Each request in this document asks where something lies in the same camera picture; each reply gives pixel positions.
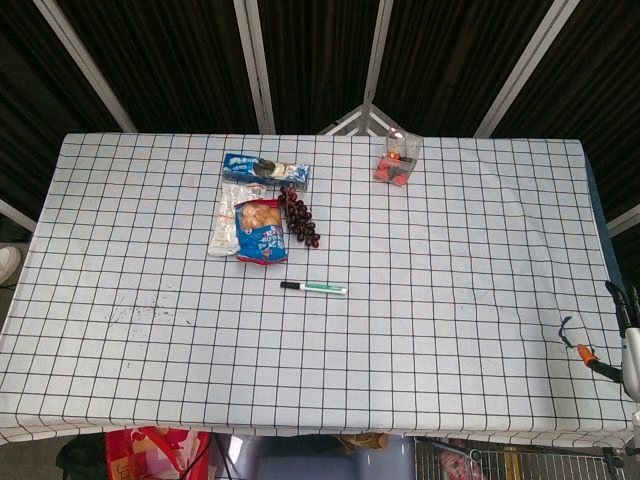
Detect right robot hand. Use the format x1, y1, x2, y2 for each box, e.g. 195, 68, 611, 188
574, 281, 640, 402

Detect green white marker body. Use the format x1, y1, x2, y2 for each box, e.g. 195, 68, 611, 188
298, 282, 349, 297

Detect checkered white tablecloth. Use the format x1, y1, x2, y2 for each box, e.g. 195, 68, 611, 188
0, 131, 640, 447

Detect clear bag red items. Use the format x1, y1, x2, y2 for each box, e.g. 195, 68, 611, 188
372, 127, 424, 189

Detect blue grey chair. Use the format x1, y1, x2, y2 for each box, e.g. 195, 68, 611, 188
214, 433, 417, 480

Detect dark red grape bunch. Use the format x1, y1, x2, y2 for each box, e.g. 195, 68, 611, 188
277, 185, 323, 250

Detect blue bread snack bag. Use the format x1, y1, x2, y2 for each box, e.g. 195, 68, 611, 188
233, 198, 291, 265

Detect white translucent snack packet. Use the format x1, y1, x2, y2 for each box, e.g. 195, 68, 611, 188
207, 182, 267, 258

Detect blue cookie box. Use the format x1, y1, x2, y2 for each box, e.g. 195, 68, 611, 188
222, 152, 312, 192

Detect red patterned bag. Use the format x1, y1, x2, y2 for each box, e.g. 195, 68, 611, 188
104, 425, 214, 480

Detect black bag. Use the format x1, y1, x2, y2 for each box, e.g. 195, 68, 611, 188
55, 432, 109, 480

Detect white shoe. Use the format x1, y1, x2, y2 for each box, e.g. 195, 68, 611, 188
0, 245, 23, 287

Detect white frame pole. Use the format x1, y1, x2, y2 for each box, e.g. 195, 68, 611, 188
0, 197, 37, 234
473, 0, 572, 138
360, 0, 396, 117
233, 0, 277, 135
32, 0, 138, 134
606, 204, 640, 237

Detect metal wire basket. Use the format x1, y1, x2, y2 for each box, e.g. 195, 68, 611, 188
413, 436, 629, 480

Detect white triangular frame brace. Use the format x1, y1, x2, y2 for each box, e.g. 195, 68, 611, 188
316, 104, 402, 137

